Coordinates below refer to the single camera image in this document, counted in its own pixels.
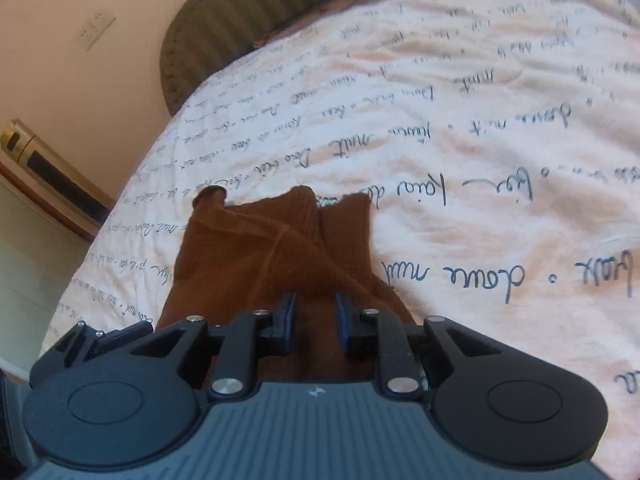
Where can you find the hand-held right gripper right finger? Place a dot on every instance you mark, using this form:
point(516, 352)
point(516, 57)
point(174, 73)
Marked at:
point(342, 325)

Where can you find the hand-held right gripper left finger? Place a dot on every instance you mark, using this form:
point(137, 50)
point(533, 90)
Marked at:
point(290, 322)

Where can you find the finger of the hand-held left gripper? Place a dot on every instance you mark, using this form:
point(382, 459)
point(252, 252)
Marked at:
point(115, 340)

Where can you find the brown knit garment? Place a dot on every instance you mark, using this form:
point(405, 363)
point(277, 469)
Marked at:
point(280, 245)

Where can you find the gold and black appliance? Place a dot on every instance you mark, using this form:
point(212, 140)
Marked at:
point(50, 170)

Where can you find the white blanket with script print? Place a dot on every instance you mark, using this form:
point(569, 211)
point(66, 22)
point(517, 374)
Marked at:
point(450, 135)

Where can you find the green upholstered headboard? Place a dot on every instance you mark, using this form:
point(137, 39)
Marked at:
point(225, 25)

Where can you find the white wall switch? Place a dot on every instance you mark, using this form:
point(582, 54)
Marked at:
point(96, 30)

